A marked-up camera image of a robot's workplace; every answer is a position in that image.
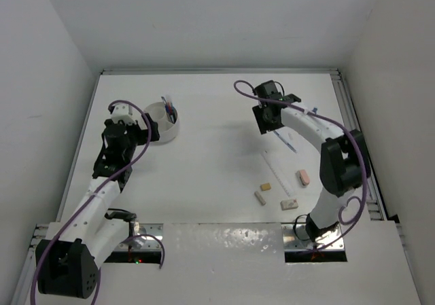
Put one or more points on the clear blue pen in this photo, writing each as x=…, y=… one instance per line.
x=286, y=142

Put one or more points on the clear plastic ruler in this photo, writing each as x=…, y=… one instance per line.
x=274, y=166

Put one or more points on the aluminium frame rail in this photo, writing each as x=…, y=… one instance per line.
x=375, y=201
x=28, y=268

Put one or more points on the yellow eraser block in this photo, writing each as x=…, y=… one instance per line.
x=265, y=186

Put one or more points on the white round compartment organizer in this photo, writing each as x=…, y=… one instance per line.
x=167, y=129

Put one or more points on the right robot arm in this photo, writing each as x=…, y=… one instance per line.
x=343, y=170

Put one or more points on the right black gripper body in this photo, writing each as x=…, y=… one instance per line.
x=264, y=124

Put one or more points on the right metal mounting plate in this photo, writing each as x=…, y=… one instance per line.
x=298, y=248

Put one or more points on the white boxed eraser red label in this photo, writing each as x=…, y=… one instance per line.
x=289, y=204

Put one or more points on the pink eraser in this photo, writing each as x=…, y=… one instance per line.
x=303, y=177

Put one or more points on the dark blue pen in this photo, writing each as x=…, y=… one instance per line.
x=166, y=103

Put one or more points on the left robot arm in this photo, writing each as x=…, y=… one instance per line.
x=69, y=263

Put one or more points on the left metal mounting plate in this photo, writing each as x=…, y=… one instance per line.
x=145, y=248

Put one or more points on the beige cylindrical eraser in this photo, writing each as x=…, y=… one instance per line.
x=259, y=197

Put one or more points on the aluminium frame rail left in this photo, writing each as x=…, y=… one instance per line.
x=28, y=268

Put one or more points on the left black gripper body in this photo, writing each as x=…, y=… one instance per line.
x=135, y=136

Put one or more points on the metal mounting plate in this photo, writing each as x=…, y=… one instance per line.
x=145, y=248
x=298, y=248

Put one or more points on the aluminium frame rail right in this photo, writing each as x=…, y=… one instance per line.
x=375, y=201

